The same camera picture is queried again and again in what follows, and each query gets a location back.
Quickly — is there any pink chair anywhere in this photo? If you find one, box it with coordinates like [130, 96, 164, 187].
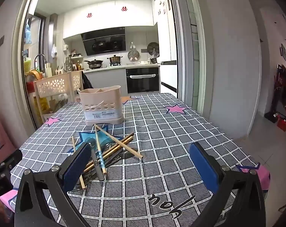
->
[0, 113, 17, 166]

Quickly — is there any plain bamboo chopstick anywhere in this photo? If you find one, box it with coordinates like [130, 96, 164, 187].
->
[95, 125, 143, 159]

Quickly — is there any bronze cooking pot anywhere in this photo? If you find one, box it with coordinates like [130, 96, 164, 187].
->
[108, 55, 122, 66]

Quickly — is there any black built-in oven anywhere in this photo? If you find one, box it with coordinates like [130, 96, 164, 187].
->
[126, 67, 159, 94]

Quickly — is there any black jacket on trolley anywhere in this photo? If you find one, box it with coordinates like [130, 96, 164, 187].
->
[81, 72, 93, 90]

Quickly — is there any beige perforated storage trolley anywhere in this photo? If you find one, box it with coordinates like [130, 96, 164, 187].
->
[34, 71, 83, 122]

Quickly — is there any white refrigerator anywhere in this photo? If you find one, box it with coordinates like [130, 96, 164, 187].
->
[152, 0, 178, 97]

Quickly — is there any yellow patterned chopstick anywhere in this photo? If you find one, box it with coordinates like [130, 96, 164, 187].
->
[83, 133, 134, 173]

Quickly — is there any dark brown wooden chopstick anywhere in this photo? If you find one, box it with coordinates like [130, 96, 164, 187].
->
[85, 132, 134, 170]

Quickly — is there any black range hood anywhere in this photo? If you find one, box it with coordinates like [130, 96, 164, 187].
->
[81, 27, 126, 56]

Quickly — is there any pink plastic utensil holder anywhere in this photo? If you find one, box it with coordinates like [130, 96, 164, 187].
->
[79, 86, 124, 126]

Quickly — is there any kitchen faucet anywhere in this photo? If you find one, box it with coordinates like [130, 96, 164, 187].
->
[34, 54, 48, 72]

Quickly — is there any grey checked tablecloth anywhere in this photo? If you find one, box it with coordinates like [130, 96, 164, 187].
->
[0, 92, 271, 227]

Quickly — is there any black wok on stove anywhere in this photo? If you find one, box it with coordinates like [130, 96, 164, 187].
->
[84, 59, 103, 70]

